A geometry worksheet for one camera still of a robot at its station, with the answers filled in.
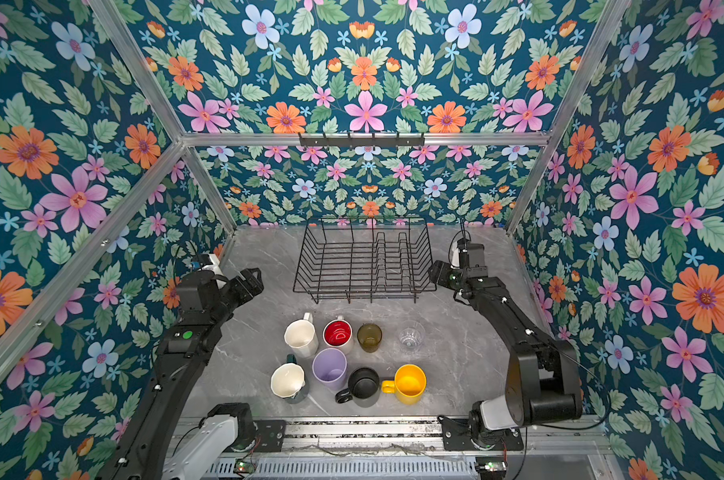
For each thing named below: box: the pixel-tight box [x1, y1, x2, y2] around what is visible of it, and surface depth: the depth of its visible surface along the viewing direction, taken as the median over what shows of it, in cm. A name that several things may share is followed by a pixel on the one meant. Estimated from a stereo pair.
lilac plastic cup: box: [312, 347, 348, 391], surface depth 77 cm
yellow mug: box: [381, 364, 427, 405], surface depth 78 cm
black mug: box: [335, 367, 380, 408], surface depth 78 cm
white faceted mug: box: [283, 312, 319, 358], surface depth 84 cm
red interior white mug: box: [322, 316, 353, 348], surface depth 86 cm
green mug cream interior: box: [270, 354, 309, 404], surface depth 76 cm
